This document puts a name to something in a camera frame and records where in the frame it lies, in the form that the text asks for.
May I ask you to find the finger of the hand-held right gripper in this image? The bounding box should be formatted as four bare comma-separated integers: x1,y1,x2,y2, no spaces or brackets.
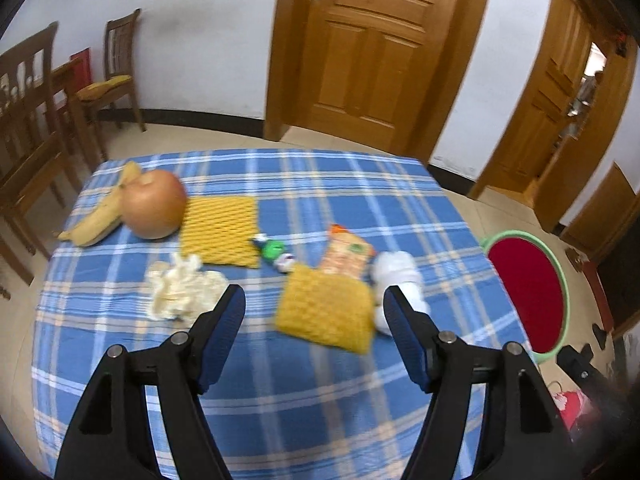
556,342,608,386

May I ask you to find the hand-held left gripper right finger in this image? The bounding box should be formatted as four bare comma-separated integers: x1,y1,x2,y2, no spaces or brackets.
382,285,573,480

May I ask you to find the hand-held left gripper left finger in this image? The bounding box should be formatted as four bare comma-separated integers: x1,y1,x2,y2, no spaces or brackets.
54,284,247,480

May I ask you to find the white tissue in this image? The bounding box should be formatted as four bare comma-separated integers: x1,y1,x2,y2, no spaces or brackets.
146,252,229,322

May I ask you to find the white cloth bundle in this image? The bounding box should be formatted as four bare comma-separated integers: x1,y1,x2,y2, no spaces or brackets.
370,251,431,336

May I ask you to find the yellow foam fruit net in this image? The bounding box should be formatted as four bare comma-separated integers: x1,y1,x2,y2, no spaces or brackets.
275,265,376,357
179,196,261,269

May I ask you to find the red bin with green rim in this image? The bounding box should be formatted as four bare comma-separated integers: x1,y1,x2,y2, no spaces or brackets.
479,230,571,365

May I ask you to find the small green and white bottle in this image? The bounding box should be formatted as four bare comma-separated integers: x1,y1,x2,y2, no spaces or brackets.
251,234,296,275

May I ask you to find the small orange carton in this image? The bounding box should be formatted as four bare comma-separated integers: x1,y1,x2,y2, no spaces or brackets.
318,223,377,281

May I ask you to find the dark red furniture base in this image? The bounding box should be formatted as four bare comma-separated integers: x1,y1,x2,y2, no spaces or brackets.
582,260,617,332

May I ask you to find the dark cabinet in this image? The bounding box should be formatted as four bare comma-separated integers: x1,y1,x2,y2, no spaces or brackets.
597,227,640,332

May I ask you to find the brown slipper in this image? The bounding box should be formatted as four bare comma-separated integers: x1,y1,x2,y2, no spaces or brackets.
562,247,586,273

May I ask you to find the apple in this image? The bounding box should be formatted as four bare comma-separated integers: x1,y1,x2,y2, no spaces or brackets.
121,170,188,240

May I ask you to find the blue plaid tablecloth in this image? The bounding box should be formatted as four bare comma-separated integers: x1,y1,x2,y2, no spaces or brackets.
31,147,538,480

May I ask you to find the banana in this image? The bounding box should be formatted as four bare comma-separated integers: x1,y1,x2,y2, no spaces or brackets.
57,161,143,247

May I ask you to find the open wooden door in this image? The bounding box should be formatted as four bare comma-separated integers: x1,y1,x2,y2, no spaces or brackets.
467,0,640,233

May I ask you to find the closed wooden door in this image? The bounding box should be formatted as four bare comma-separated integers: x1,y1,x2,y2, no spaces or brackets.
264,0,496,166

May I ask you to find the red box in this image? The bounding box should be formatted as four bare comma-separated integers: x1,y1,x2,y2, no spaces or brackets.
70,47,93,88

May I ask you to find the wooden chair with cushion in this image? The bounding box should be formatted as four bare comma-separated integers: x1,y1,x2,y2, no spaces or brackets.
75,8,147,132

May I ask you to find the wooden wall panel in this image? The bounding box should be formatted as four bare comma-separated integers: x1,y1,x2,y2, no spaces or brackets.
560,162,633,261

